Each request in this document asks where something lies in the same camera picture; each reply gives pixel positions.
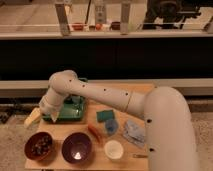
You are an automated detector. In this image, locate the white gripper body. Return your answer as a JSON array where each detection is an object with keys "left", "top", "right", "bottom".
[{"left": 39, "top": 98, "right": 63, "bottom": 122}]

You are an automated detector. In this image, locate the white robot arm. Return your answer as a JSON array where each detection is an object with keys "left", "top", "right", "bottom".
[{"left": 39, "top": 70, "right": 200, "bottom": 171}]

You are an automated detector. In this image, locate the red bowl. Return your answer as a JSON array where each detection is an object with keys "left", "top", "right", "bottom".
[{"left": 24, "top": 132, "right": 53, "bottom": 161}]

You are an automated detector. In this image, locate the purple bowl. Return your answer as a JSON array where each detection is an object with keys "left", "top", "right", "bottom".
[{"left": 61, "top": 132, "right": 92, "bottom": 164}]

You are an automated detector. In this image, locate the green plastic tray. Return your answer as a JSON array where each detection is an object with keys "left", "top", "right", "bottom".
[{"left": 42, "top": 77, "right": 89, "bottom": 122}]

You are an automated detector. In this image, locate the orange carrot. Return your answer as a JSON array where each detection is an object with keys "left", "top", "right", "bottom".
[{"left": 87, "top": 124, "right": 103, "bottom": 146}]

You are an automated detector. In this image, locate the green sponge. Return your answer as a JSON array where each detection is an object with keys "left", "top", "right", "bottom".
[{"left": 97, "top": 110, "right": 115, "bottom": 122}]

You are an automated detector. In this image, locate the blue plastic cup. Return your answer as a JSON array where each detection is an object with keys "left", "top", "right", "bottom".
[{"left": 105, "top": 119, "right": 118, "bottom": 135}]

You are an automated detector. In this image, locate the blue grey cloth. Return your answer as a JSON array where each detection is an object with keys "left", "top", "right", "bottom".
[{"left": 123, "top": 120, "right": 146, "bottom": 148}]

